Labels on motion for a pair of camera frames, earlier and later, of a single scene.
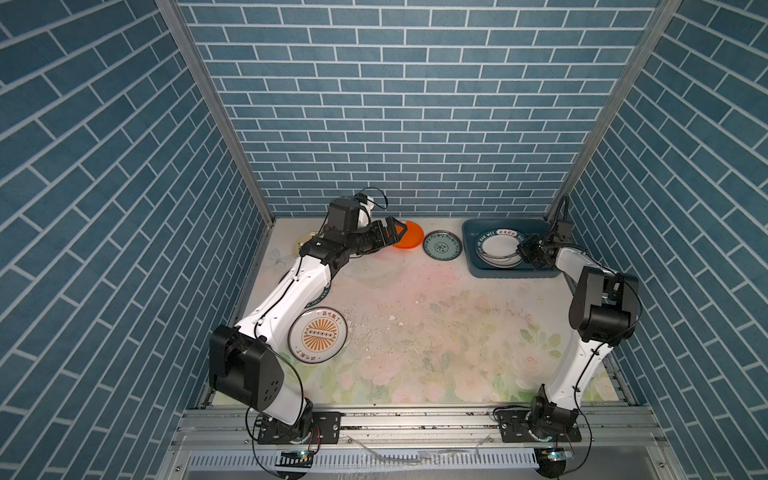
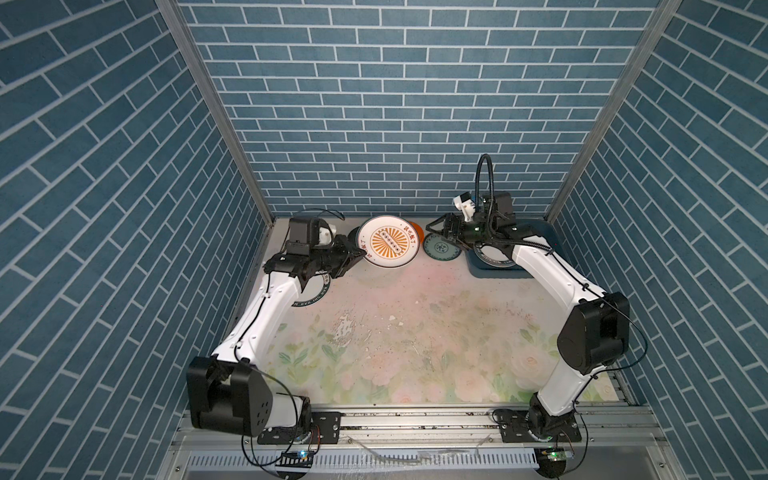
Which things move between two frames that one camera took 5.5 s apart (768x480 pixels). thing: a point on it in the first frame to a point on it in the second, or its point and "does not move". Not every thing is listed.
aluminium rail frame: [618, 442] does not move
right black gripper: [525, 247] to [452, 219]
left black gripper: [378, 237] to [346, 258]
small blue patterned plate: [442, 245] does not move
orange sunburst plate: [317, 335] to [388, 241]
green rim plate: [497, 247] does not move
